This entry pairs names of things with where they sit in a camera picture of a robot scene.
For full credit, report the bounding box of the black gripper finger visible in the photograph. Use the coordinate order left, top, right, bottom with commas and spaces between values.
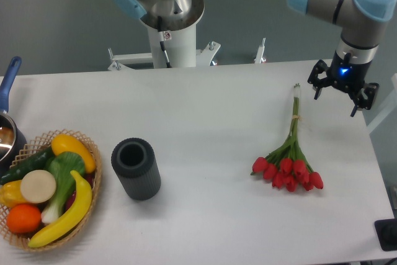
348, 83, 379, 117
308, 60, 334, 100

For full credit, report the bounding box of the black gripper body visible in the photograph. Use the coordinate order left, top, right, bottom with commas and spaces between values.
327, 53, 371, 92

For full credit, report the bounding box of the red tulip bouquet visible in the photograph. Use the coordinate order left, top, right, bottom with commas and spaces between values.
251, 83, 324, 192

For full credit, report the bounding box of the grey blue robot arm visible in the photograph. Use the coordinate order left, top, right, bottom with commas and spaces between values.
113, 0, 396, 110

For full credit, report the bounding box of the right table clamp screw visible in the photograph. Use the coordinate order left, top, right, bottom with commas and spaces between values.
254, 37, 267, 64

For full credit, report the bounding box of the black device at edge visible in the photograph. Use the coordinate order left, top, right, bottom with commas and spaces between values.
374, 218, 396, 251

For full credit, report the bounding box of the dark grey ribbed vase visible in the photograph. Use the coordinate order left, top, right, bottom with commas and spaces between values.
111, 138, 161, 200

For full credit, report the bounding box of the yellow banana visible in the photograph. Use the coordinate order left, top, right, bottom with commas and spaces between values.
28, 170, 92, 248

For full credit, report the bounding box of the yellow squash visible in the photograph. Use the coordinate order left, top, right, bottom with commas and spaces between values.
51, 133, 96, 174

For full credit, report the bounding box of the green bok choy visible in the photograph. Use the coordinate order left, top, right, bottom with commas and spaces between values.
41, 151, 86, 225

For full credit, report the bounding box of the woven wicker basket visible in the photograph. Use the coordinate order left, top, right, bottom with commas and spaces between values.
1, 129, 102, 252

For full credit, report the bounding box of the green cucumber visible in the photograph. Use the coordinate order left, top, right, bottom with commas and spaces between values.
1, 146, 55, 186

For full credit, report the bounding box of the beige round disc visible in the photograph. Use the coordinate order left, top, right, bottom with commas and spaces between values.
20, 170, 56, 204

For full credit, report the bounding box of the orange fruit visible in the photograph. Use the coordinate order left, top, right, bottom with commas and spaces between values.
6, 204, 41, 234

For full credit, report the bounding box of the yellow bell pepper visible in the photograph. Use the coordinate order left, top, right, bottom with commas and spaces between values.
0, 180, 28, 208

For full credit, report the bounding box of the white frame at right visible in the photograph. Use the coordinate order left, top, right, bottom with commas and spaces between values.
367, 73, 396, 134

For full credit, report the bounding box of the white table clamp bracket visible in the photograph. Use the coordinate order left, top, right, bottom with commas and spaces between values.
107, 41, 221, 71

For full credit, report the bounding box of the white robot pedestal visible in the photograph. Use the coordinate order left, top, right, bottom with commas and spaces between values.
141, 0, 205, 61

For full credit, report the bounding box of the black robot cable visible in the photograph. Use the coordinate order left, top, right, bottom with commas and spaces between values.
156, 16, 172, 69

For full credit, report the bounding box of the blue handled saucepan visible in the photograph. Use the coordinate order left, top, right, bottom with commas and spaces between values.
1, 56, 26, 176

